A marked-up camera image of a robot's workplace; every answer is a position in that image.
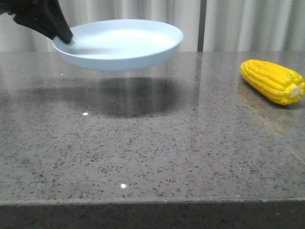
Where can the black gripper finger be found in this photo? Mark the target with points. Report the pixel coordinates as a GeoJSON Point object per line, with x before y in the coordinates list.
{"type": "Point", "coordinates": [53, 7]}
{"type": "Point", "coordinates": [33, 22]}

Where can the light blue round plate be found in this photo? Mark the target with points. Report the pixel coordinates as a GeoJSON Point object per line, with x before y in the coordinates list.
{"type": "Point", "coordinates": [120, 45]}

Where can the yellow corn cob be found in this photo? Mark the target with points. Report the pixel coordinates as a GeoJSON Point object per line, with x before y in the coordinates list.
{"type": "Point", "coordinates": [279, 84]}

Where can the grey pleated curtain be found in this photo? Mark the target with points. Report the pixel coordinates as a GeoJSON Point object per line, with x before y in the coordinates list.
{"type": "Point", "coordinates": [206, 25]}

